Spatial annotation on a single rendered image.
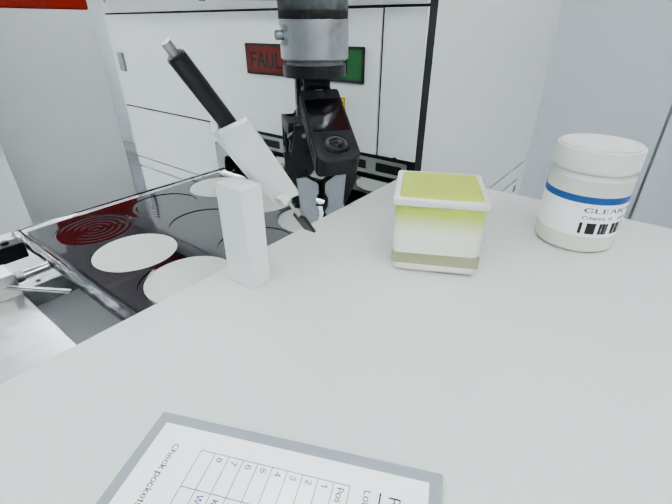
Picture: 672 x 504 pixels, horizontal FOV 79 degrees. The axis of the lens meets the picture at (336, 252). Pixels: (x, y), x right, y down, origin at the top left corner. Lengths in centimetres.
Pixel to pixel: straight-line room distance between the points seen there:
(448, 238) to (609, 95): 173
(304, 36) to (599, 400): 40
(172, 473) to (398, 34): 54
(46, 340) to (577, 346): 46
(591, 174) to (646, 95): 161
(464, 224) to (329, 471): 21
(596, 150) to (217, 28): 66
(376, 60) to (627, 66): 150
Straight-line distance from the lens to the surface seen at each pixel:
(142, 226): 64
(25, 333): 52
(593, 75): 203
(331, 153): 41
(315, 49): 47
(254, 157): 30
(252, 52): 78
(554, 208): 43
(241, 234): 31
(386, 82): 62
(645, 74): 202
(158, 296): 47
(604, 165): 41
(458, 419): 25
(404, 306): 32
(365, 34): 63
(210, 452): 23
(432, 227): 34
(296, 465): 22
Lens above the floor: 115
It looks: 29 degrees down
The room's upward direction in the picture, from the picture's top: straight up
